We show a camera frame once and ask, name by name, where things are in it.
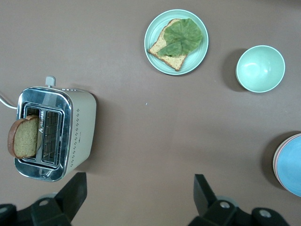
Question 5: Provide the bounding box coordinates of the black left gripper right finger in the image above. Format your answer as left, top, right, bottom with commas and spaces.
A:
188, 174, 290, 226

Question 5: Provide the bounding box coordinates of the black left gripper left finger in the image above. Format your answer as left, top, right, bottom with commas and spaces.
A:
0, 172, 87, 226

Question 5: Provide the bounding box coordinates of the blue plate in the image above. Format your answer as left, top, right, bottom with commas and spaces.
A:
277, 136, 301, 197

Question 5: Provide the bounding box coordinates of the brown-crusted bread slice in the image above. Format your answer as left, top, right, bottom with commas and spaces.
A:
7, 114, 41, 158

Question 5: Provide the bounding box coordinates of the beige chrome toaster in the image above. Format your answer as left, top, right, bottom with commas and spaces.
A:
13, 75, 97, 183

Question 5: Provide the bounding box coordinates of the beige plate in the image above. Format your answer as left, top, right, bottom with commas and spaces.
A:
272, 133, 301, 193

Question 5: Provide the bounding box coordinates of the green bowl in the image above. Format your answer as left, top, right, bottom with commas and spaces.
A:
236, 45, 286, 93

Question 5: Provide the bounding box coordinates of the bread slice under lettuce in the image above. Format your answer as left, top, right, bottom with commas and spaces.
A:
147, 18, 189, 72

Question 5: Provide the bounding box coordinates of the green lettuce leaf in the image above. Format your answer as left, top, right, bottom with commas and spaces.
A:
157, 18, 204, 57

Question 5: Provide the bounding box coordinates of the green plate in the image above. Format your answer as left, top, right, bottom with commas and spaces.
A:
144, 9, 209, 76

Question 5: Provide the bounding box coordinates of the white toaster cord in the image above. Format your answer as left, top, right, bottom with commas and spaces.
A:
0, 91, 19, 110

